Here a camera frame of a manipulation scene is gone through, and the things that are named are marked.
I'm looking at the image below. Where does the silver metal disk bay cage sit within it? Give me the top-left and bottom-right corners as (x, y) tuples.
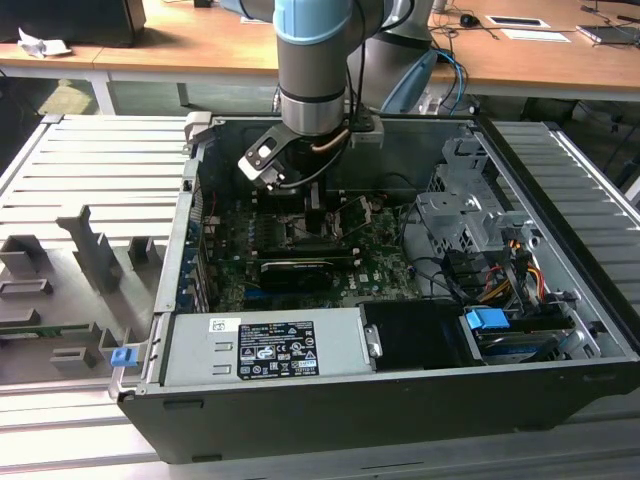
(414, 134), (539, 261)

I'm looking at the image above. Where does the pale blue teach pendant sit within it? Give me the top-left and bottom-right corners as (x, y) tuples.
(379, 49), (439, 115)

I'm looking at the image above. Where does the silver desk cable grommet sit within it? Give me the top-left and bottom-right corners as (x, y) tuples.
(487, 14), (545, 28)

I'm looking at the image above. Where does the black open PC case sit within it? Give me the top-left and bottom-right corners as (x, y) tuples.
(115, 112), (640, 466)

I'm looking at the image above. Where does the grey power supply unit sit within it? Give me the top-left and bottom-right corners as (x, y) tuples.
(159, 307), (376, 389)

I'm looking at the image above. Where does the wooden desk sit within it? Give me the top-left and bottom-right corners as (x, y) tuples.
(0, 0), (640, 104)

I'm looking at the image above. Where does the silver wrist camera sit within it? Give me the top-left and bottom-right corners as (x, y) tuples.
(349, 117), (386, 149)
(237, 133), (287, 190)

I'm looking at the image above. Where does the black cable in case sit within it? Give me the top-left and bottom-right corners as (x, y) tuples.
(398, 202), (469, 304)

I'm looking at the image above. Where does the black box on desk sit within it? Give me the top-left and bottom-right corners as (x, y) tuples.
(0, 0), (147, 49)

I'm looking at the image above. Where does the black camera cable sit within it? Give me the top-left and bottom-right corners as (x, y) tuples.
(349, 0), (419, 121)

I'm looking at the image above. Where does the black graphics card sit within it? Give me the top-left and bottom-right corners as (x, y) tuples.
(257, 257), (334, 294)

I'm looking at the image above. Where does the grey parts rack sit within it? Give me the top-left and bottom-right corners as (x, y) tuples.
(0, 204), (169, 386)

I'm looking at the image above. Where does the green motherboard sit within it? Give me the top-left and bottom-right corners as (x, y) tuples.
(199, 192), (431, 314)

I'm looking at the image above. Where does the grey laptop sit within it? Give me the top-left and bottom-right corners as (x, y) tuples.
(576, 23), (640, 50)

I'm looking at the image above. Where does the white paper sheet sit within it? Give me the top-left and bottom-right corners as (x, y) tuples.
(501, 28), (572, 44)

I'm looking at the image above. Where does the grey plastic case handle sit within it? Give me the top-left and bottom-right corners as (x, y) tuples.
(183, 110), (216, 147)

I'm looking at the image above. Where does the crumpled white paper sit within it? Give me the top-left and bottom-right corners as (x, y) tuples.
(17, 27), (72, 59)

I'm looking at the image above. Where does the green RAM stick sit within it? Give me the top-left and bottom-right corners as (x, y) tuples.
(0, 323), (90, 336)

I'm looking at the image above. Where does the hard disk in blue carrier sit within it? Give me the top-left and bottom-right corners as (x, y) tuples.
(462, 307), (566, 364)

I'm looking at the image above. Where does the black plastic air shroud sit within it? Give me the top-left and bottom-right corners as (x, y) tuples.
(359, 299), (474, 374)

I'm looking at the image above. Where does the CPU socket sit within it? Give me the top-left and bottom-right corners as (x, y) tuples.
(277, 209), (351, 249)

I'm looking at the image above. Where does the blue cable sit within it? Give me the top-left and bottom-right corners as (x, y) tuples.
(434, 49), (470, 110)

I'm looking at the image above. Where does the yellow and red wire bundle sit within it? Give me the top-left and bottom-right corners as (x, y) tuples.
(479, 239), (545, 306)

